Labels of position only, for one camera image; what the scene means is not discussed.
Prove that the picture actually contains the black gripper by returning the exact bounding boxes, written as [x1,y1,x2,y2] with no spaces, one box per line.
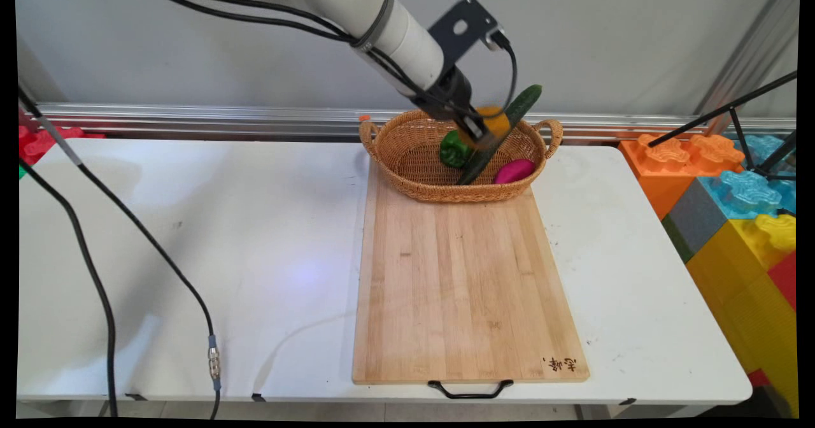
[411,65,495,146]

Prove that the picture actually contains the yellow-brown toy potato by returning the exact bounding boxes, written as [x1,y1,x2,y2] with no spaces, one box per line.
[459,104,512,150]

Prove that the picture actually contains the green toy bell pepper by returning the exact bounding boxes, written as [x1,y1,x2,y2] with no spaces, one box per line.
[439,129,476,169]

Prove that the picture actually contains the green toy cucumber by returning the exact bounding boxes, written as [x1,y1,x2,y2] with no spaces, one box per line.
[457,83,544,187]

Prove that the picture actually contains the magenta toy sweet potato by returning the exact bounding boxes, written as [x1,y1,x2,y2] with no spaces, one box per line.
[493,159,536,185]

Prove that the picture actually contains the woven wicker basket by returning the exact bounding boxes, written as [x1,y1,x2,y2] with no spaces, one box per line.
[358,108,565,204]

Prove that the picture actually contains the wooden cutting board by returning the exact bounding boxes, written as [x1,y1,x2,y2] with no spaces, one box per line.
[351,160,590,386]

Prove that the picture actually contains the orange foam block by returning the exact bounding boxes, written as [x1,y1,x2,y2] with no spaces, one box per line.
[619,133,746,220]

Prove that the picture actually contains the black tripod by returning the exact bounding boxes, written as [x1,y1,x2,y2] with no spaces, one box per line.
[648,70,798,182]

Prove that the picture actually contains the large blue foam block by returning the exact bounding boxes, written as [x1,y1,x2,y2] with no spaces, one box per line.
[697,169,797,220]

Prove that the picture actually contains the small blue foam block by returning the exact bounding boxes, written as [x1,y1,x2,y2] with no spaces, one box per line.
[732,134,797,175]

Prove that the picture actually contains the red foam puzzle piece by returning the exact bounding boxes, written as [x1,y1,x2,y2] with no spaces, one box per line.
[18,125,106,166]

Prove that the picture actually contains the small wrist camera with plug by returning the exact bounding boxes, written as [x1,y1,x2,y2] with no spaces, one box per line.
[483,27,514,52]

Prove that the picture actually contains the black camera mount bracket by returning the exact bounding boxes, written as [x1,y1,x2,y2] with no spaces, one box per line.
[427,0,501,67]

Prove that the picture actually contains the narrow dark velcro strap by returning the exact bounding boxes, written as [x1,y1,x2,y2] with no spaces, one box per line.
[350,0,396,51]

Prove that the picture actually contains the aluminium rail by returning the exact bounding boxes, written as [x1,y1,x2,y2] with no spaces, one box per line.
[25,102,797,143]

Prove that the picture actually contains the thin black camera cable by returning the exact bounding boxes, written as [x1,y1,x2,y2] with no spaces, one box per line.
[131,0,520,122]

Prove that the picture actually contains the black cutting board handle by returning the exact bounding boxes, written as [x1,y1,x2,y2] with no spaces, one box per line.
[427,380,514,401]

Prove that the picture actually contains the black cable with metal connector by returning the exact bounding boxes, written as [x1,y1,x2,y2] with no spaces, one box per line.
[17,87,223,420]

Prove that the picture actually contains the thick black hanging cable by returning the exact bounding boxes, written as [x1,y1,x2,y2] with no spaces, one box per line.
[18,157,120,418]

